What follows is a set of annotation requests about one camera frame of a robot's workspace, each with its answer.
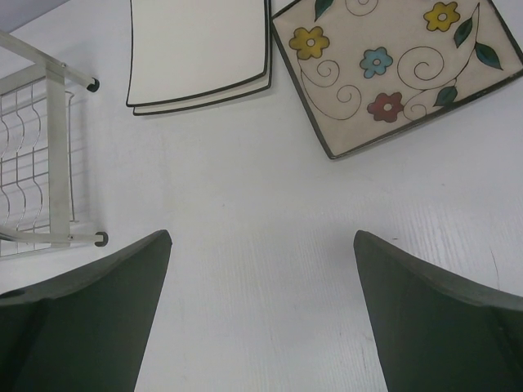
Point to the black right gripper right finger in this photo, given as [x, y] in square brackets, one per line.
[435, 330]

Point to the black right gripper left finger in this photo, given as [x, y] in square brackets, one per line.
[86, 329]

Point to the cream floral plate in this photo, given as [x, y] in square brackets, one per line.
[368, 70]

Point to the stainless steel dish rack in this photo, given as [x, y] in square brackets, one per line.
[37, 176]

